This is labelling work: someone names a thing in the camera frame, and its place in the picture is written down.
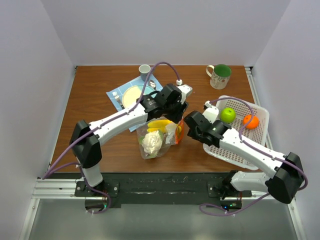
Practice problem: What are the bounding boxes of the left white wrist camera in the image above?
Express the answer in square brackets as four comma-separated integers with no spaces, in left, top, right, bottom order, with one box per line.
[177,84,193,104]

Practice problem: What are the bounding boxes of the yellow banana bunch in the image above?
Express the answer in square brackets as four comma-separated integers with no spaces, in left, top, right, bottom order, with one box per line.
[147,119,173,133]

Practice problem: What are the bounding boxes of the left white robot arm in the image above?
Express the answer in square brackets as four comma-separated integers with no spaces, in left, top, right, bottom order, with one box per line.
[70,83,193,196]

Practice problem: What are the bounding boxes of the metal fork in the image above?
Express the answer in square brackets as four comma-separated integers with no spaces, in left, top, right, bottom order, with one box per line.
[112,91,125,109]

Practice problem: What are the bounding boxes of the floral mug green inside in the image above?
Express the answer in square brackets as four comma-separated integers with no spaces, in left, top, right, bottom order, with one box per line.
[205,64,232,90]

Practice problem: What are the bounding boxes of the orange fruit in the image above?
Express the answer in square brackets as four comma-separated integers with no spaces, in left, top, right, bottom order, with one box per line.
[242,114,260,130]

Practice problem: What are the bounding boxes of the green apple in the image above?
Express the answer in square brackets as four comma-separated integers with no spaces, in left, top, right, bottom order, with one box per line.
[220,107,236,124]

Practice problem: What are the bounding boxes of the metal spoon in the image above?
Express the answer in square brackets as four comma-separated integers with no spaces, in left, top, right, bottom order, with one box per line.
[148,79,157,91]

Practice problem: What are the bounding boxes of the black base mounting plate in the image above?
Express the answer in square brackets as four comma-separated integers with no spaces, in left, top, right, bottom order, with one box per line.
[74,171,253,210]

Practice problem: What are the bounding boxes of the blue checked placemat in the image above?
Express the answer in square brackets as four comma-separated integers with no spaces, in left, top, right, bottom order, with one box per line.
[106,74,163,133]

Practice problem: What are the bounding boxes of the cream and blue plate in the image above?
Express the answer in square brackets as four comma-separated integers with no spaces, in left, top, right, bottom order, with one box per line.
[122,85,143,108]

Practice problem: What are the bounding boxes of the white perforated plastic basket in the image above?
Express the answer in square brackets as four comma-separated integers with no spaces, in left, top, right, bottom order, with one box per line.
[203,95,270,171]

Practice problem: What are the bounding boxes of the toy cabbage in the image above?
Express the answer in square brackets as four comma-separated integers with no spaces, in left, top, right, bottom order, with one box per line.
[138,130,164,159]

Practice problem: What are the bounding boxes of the small grey cup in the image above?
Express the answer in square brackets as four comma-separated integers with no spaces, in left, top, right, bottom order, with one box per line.
[138,64,151,82]

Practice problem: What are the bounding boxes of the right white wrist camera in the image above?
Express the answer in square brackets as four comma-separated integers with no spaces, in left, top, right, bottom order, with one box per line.
[202,100,220,123]

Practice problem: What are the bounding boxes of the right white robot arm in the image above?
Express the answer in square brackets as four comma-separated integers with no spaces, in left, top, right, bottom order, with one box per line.
[184,111,307,204]

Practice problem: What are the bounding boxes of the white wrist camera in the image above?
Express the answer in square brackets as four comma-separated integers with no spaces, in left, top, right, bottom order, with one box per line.
[177,84,193,104]
[202,100,220,123]

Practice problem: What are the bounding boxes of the clear zip top bag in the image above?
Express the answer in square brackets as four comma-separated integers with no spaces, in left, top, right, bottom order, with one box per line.
[136,117,184,160]

